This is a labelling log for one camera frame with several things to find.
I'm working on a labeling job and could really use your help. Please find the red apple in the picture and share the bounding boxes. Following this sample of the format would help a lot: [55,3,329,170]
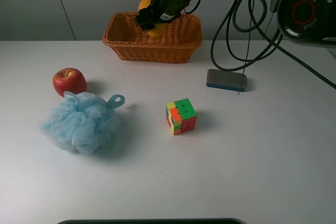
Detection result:
[53,68,87,97]

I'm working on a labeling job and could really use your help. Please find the orange bread-shaped toy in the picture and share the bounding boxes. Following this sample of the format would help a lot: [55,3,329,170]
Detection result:
[138,0,167,39]

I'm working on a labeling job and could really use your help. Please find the grey and blue eraser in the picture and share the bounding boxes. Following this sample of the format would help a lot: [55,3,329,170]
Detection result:
[206,69,247,92]

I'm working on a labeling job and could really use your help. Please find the orange wicker basket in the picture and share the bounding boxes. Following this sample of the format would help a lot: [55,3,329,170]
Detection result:
[102,12,203,63]

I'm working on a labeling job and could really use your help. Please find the light blue bath loofah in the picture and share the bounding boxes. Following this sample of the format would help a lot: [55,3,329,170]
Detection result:
[40,91,125,155]

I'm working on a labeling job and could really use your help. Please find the black cable bundle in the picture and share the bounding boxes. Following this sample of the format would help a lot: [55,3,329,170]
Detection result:
[183,0,336,96]

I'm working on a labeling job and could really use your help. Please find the multicolour puzzle cube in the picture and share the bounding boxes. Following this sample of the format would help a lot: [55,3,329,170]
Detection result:
[166,98,197,135]

